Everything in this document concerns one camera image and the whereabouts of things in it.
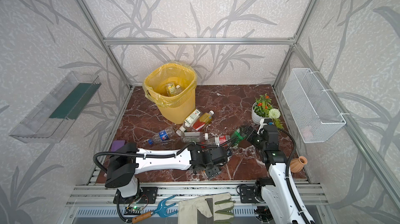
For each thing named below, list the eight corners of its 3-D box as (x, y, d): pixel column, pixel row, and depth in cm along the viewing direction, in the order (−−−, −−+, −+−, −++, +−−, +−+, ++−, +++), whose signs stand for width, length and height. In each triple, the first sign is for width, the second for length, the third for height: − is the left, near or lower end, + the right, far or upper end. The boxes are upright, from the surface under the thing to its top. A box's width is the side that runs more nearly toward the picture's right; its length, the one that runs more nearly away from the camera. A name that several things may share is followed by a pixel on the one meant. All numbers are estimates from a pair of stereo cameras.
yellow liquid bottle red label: (192, 130, 98) (191, 125, 93) (208, 112, 107) (208, 106, 102) (199, 134, 96) (199, 130, 91) (215, 116, 105) (215, 110, 100)
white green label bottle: (176, 134, 96) (174, 130, 92) (197, 112, 107) (196, 107, 102) (181, 138, 94) (180, 134, 90) (202, 116, 105) (202, 111, 101)
